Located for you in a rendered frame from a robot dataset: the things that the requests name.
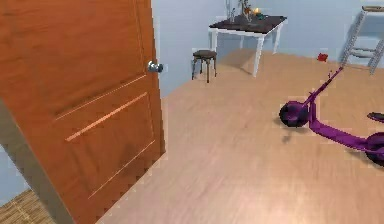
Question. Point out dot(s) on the dark round wooden stool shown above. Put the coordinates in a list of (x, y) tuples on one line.
[(204, 57)]

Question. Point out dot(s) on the silver round door knob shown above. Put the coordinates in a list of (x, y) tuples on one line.
[(154, 67)]

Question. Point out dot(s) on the white table with dark top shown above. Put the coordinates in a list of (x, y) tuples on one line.
[(250, 26)]

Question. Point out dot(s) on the clear glass vase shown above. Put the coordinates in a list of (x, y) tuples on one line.
[(230, 11)]

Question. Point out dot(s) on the brown wooden room door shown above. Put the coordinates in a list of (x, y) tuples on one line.
[(83, 100)]

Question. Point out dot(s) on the small teal dish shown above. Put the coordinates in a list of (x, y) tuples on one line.
[(261, 16)]

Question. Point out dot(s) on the small yellow candle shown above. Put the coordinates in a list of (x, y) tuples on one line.
[(256, 11)]

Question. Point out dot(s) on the purple scooter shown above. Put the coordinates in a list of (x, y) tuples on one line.
[(320, 126)]

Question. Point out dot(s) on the small red object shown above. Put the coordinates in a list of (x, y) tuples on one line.
[(322, 57)]

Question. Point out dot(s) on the grey ladder shelf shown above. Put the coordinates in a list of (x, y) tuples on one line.
[(361, 40)]

